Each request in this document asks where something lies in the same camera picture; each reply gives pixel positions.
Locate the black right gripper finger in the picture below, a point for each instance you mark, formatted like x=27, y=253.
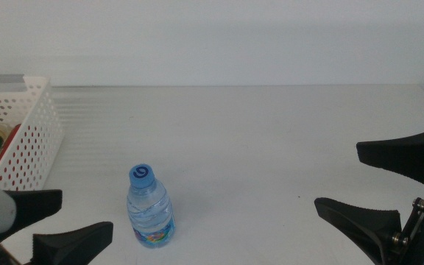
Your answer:
x=366, y=224
x=407, y=154

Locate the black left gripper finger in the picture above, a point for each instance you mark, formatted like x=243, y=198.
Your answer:
x=35, y=206
x=72, y=244

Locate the red cola can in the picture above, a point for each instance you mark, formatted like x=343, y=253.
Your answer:
x=7, y=145

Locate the white perforated plastic basket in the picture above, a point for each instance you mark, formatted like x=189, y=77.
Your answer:
x=39, y=147

